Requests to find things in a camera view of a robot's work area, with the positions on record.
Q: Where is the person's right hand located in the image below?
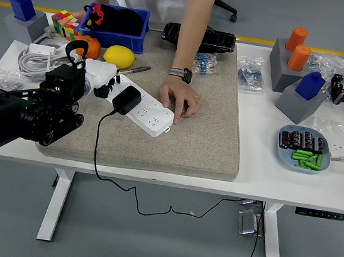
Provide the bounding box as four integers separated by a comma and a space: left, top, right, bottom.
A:
70, 9, 87, 21

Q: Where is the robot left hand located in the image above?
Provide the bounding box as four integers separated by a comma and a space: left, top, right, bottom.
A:
80, 58, 125, 101

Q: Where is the person's left hand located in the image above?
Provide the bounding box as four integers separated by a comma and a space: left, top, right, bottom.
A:
155, 75, 207, 128

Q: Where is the white power strip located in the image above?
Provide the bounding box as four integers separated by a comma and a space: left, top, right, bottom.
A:
101, 72, 179, 140

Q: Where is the black plug with cord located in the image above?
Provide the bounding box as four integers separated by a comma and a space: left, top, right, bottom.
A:
87, 82, 271, 231

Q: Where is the multicolour puzzle cube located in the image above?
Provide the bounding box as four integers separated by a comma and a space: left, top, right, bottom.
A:
49, 8, 74, 37

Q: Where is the black wristwatch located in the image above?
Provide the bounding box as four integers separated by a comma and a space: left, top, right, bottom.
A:
167, 65, 194, 84

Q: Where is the orange fruit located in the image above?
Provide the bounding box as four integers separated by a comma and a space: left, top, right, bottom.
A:
75, 35, 103, 61

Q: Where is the yellow lemon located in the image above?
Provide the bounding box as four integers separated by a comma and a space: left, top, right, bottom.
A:
102, 43, 138, 70

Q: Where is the open white box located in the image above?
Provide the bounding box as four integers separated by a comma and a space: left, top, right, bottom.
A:
53, 42, 71, 57

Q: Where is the grey pen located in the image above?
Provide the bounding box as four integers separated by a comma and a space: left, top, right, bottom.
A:
117, 62, 153, 79

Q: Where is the bag of blue resistors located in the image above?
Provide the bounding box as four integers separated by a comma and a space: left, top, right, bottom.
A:
191, 51, 223, 78

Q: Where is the blue plastic bin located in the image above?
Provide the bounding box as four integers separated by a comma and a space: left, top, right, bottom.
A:
76, 0, 152, 55

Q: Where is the beige mat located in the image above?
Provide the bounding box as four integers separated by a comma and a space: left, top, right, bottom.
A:
33, 16, 256, 184

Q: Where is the grey block holder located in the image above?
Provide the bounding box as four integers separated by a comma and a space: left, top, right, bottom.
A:
272, 82, 329, 129
1, 6, 52, 46

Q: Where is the small white box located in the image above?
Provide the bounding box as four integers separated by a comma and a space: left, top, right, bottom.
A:
28, 42, 57, 57

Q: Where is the blue bottle-shaped block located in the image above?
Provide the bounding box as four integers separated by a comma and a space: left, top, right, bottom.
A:
293, 68, 328, 103
7, 0, 38, 24

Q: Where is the black plastic tray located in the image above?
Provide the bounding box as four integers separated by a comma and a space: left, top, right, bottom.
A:
159, 20, 238, 57

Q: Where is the purple disc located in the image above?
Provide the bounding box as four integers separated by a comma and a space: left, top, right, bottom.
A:
15, 39, 66, 85

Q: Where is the bag of metal nuts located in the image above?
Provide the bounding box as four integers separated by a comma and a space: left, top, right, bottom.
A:
0, 69, 26, 97

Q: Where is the grey two-hole block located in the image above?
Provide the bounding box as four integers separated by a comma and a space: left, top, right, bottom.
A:
265, 36, 322, 98

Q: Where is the black capacitor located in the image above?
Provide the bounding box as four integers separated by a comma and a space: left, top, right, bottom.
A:
313, 136, 327, 155
289, 130, 305, 150
301, 130, 317, 151
279, 129, 293, 150

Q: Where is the blue-grey plate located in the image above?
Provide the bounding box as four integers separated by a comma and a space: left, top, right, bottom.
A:
273, 123, 336, 178

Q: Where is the orange cylinder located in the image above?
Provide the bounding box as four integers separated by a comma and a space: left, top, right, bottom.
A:
284, 25, 309, 53
286, 43, 313, 74

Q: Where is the silver metal pedal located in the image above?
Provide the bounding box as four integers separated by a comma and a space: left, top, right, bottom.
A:
235, 207, 266, 239

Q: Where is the white table leg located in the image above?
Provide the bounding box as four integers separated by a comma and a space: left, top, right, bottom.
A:
36, 167, 75, 244
258, 201, 292, 257

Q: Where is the clear bag round socket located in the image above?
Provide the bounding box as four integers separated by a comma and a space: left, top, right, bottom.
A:
307, 117, 344, 165

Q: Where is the crumpled clear plastic bag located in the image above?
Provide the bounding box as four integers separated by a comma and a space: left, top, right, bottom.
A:
304, 50, 344, 92

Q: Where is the cluster of black capacitors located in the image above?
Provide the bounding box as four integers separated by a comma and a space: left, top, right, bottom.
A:
327, 72, 344, 106

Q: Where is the black table control panel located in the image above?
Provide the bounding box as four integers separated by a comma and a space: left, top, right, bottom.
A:
294, 207, 344, 222

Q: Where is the black pouch with red cord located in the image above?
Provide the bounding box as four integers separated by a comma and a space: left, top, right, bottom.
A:
80, 1, 147, 38

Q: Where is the coiled white power cable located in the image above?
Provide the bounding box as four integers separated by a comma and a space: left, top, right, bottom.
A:
16, 21, 91, 85

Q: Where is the black floor cable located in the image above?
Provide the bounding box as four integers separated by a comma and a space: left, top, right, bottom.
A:
245, 205, 269, 257

